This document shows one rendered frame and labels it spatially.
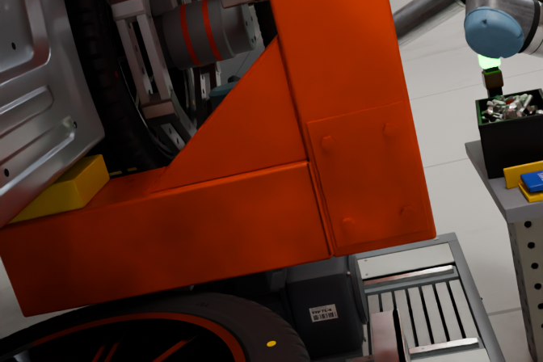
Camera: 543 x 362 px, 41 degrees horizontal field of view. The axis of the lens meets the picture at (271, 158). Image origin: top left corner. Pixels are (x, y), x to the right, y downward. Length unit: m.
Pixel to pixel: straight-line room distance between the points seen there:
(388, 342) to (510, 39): 0.71
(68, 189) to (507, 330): 1.13
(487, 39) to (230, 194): 0.71
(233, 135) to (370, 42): 0.24
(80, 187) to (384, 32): 0.52
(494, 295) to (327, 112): 1.07
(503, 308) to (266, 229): 0.97
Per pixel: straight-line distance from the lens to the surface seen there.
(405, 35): 1.81
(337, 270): 1.35
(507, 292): 2.00
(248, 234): 1.10
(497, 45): 1.57
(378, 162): 1.05
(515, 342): 1.80
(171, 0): 1.62
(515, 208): 1.35
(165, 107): 1.40
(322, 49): 1.01
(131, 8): 1.38
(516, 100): 1.55
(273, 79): 1.04
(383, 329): 1.16
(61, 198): 1.16
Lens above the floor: 0.98
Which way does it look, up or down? 16 degrees down
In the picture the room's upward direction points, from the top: 15 degrees counter-clockwise
